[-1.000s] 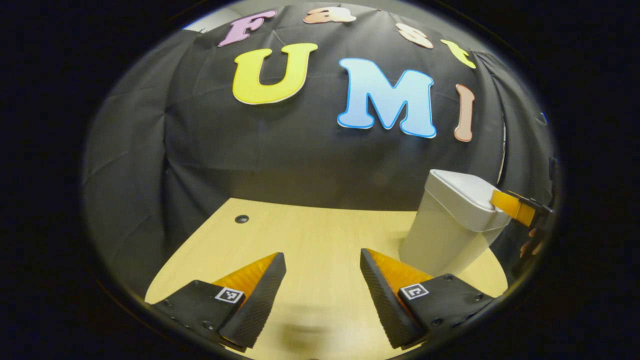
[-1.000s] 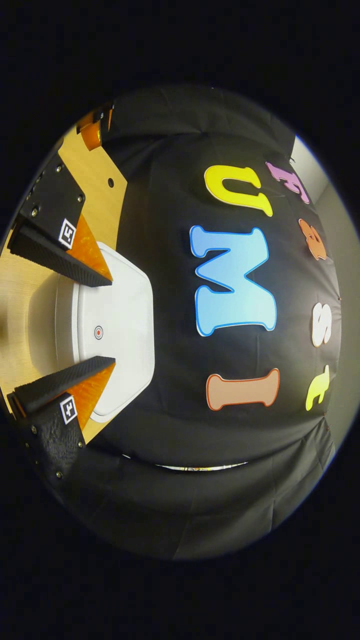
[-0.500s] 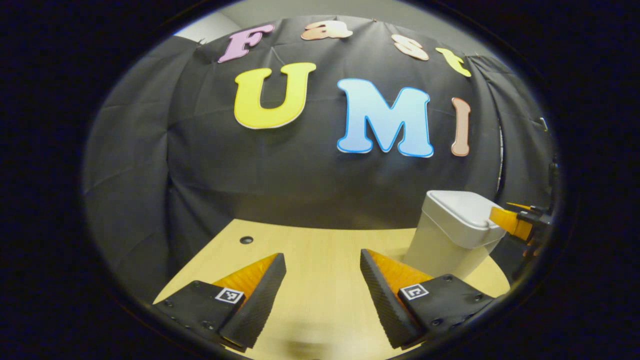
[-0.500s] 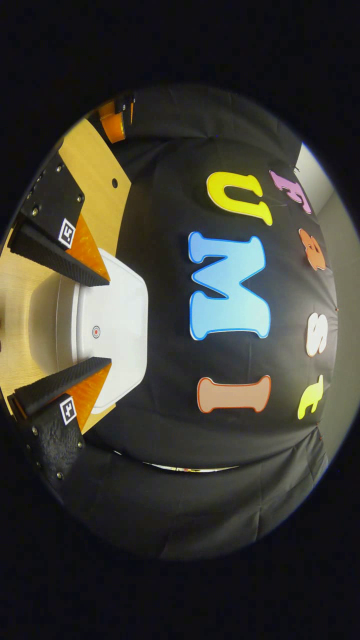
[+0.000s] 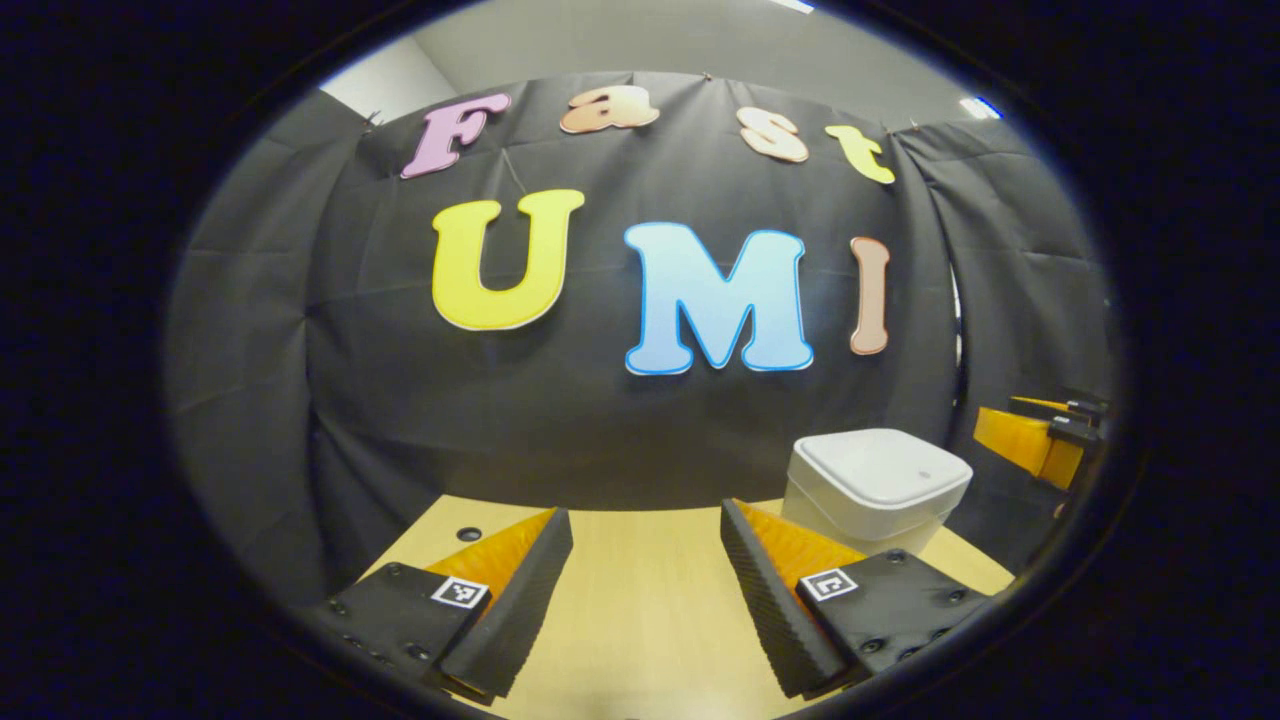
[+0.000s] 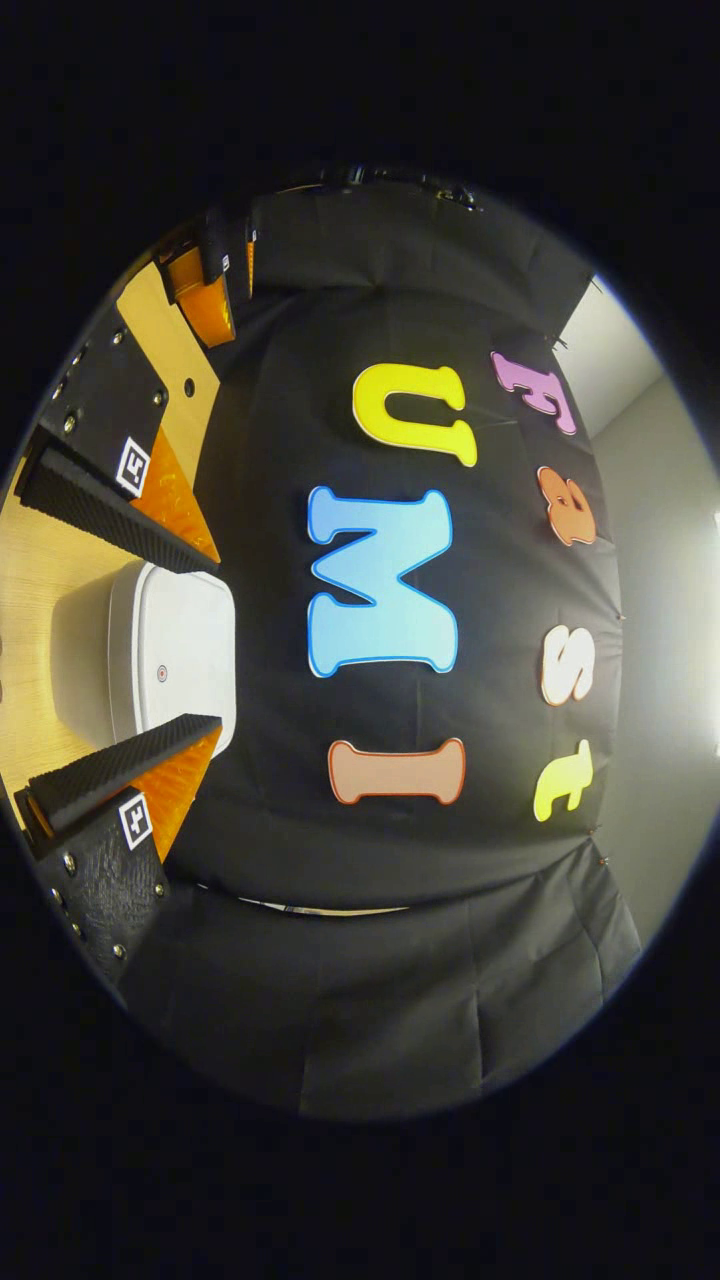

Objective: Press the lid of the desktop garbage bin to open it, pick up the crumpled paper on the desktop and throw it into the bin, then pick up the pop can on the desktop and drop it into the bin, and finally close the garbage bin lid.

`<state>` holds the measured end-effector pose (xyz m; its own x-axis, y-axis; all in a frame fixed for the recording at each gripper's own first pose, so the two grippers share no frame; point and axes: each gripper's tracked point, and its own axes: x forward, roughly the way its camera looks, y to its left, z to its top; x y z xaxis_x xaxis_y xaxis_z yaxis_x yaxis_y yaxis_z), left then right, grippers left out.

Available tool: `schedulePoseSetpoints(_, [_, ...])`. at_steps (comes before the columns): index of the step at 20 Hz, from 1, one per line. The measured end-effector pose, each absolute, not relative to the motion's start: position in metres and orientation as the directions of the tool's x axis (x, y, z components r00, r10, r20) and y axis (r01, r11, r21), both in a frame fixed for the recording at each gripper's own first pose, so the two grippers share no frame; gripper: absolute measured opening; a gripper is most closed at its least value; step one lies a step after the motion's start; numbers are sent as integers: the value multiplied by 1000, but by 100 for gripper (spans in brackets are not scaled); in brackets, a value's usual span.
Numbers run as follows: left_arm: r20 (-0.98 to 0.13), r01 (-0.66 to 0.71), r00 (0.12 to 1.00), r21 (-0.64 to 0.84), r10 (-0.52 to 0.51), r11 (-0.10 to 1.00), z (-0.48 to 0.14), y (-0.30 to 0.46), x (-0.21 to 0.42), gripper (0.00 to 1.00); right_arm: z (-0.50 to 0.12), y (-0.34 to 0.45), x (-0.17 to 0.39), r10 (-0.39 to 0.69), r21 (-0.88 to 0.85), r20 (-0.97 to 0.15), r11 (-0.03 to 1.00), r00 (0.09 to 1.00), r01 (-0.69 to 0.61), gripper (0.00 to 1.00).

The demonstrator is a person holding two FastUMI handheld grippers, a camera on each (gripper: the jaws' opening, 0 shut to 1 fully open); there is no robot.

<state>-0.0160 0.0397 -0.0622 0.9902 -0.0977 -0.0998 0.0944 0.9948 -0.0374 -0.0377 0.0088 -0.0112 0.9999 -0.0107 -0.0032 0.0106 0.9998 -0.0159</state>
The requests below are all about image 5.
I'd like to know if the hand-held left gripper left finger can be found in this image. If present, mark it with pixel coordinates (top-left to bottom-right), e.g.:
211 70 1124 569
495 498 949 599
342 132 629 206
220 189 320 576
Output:
312 506 574 701

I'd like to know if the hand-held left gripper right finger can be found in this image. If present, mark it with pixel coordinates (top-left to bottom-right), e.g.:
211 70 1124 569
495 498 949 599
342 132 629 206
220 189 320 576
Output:
718 498 1001 701

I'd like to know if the white desktop garbage bin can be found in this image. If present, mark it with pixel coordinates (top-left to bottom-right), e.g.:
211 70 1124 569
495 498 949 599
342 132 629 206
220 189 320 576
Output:
780 428 973 557

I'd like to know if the wooden desktop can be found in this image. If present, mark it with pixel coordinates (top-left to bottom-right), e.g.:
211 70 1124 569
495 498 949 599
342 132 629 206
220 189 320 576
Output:
365 495 1016 720

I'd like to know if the black backdrop cloth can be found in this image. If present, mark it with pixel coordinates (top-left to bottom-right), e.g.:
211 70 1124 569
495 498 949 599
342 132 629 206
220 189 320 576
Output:
165 70 1113 611

